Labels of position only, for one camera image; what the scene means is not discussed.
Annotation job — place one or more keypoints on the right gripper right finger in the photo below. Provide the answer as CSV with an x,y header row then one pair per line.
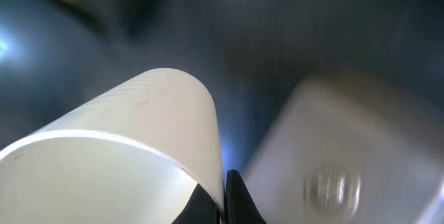
x,y
241,203

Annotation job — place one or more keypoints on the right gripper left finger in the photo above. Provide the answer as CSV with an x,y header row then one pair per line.
x,y
201,210

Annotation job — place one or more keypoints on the white cup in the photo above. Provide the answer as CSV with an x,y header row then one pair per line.
x,y
138,120

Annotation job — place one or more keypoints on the steel sink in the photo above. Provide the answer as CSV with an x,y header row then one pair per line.
x,y
347,147

